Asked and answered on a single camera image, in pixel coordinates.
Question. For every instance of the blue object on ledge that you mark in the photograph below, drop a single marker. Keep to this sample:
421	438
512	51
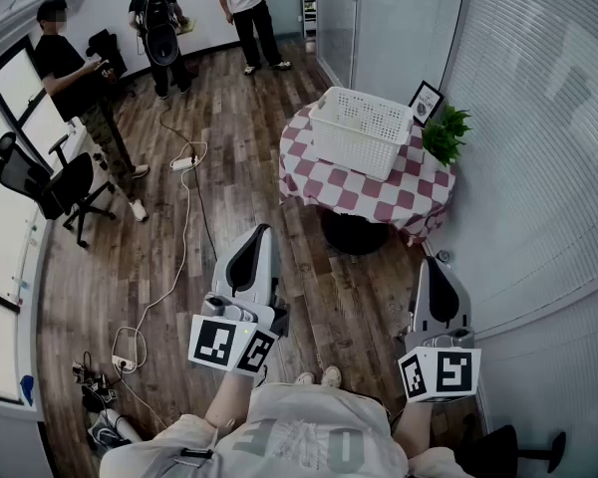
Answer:
27	390

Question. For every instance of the yellow flat object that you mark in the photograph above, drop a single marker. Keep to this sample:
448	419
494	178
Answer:
187	26

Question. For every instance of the black framed picture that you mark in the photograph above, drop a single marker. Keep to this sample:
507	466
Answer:
426	103

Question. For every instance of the person's left forearm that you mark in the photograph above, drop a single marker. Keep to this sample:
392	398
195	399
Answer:
229	401

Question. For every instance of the person's right forearm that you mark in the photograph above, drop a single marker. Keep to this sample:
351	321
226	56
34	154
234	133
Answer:
413	426

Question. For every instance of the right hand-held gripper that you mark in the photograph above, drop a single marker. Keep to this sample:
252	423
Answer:
451	371

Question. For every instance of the red white checkered tablecloth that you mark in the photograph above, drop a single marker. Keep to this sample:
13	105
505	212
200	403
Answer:
349	192

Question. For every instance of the small round floor fitting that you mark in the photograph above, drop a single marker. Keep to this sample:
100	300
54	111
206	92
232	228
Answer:
444	256

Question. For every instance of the person's light printed shirt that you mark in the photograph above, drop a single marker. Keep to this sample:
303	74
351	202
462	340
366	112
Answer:
299	436

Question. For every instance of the person's light shoe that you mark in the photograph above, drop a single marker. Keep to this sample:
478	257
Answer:
305	378
331	376

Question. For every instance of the white shelf unit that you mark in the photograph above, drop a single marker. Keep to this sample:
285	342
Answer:
309	3

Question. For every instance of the white window blinds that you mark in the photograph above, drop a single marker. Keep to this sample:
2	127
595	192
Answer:
538	142

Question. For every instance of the pile of black gadgets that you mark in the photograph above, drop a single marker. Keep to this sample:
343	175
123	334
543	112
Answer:
93	384

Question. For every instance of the white power strip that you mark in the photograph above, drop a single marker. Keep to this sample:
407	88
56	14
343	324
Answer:
123	363
183	163

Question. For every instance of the white plastic basket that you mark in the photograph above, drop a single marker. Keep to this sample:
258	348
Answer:
359	137

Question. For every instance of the black clip-on device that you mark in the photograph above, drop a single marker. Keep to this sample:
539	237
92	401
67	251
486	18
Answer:
194	453

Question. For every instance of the grey white floor appliance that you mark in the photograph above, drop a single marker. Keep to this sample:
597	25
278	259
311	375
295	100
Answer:
110	428

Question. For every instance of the black mesh office chair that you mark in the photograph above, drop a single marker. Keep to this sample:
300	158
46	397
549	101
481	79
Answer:
65	182

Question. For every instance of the round table with black base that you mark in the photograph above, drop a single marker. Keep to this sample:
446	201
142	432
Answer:
354	232

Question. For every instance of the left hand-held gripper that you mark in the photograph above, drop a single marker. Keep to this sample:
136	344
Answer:
214	341

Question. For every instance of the green potted plant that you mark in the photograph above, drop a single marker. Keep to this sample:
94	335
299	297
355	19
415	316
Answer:
443	135

